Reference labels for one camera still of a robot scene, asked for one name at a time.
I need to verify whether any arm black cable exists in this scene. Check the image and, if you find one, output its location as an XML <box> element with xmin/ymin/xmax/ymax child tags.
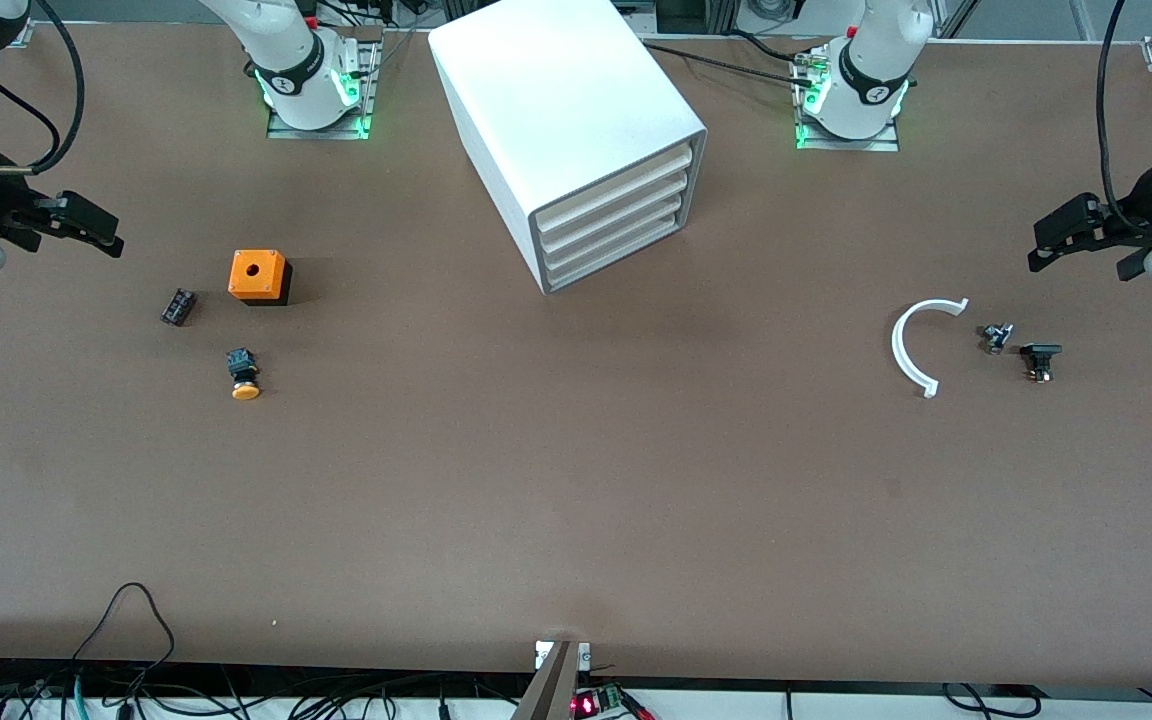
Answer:
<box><xmin>0</xmin><ymin>0</ymin><xmax>87</xmax><ymax>177</ymax></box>
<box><xmin>1094</xmin><ymin>0</ymin><xmax>1152</xmax><ymax>236</ymax></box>

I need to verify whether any white mounting bracket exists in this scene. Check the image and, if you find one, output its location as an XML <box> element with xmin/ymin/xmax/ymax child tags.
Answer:
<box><xmin>534</xmin><ymin>640</ymin><xmax>592</xmax><ymax>671</ymax></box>

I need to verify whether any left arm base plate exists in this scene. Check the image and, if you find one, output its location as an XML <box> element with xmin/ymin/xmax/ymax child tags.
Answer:
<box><xmin>793</xmin><ymin>48</ymin><xmax>902</xmax><ymax>153</ymax></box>

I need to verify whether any black switch part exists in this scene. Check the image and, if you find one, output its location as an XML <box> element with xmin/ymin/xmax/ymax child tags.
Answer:
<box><xmin>1020</xmin><ymin>343</ymin><xmax>1064</xmax><ymax>384</ymax></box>

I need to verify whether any black looped cable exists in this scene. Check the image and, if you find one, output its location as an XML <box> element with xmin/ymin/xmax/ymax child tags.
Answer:
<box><xmin>71</xmin><ymin>583</ymin><xmax>177</xmax><ymax>666</ymax></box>

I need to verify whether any thick black table cable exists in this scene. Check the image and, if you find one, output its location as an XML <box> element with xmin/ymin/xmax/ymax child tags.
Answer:
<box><xmin>636</xmin><ymin>32</ymin><xmax>817</xmax><ymax>89</ymax></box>

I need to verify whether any orange box with hole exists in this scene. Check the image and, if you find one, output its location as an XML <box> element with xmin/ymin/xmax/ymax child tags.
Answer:
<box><xmin>228</xmin><ymin>249</ymin><xmax>294</xmax><ymax>307</ymax></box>

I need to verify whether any circuit board with red light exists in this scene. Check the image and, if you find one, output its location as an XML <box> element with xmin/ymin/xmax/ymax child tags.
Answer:
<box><xmin>571</xmin><ymin>685</ymin><xmax>657</xmax><ymax>720</ymax></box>

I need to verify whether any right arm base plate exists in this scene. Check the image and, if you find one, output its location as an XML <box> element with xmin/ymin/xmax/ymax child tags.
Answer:
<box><xmin>266</xmin><ymin>40</ymin><xmax>379</xmax><ymax>141</ymax></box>

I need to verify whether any orange push button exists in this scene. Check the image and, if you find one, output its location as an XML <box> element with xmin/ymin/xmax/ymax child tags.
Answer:
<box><xmin>225</xmin><ymin>347</ymin><xmax>263</xmax><ymax>402</ymax></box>

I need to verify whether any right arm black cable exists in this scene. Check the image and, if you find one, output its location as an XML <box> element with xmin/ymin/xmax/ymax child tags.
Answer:
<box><xmin>0</xmin><ymin>0</ymin><xmax>87</xmax><ymax>177</ymax></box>

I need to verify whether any white curved plastic arc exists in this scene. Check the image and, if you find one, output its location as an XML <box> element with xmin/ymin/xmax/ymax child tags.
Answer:
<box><xmin>891</xmin><ymin>297</ymin><xmax>970</xmax><ymax>399</ymax></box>

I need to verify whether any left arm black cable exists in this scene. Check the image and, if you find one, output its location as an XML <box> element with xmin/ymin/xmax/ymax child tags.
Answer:
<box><xmin>1094</xmin><ymin>0</ymin><xmax>1152</xmax><ymax>236</ymax></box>

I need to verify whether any grey camera post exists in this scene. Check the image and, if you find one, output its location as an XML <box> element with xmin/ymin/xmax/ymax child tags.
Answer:
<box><xmin>511</xmin><ymin>642</ymin><xmax>579</xmax><ymax>720</ymax></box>

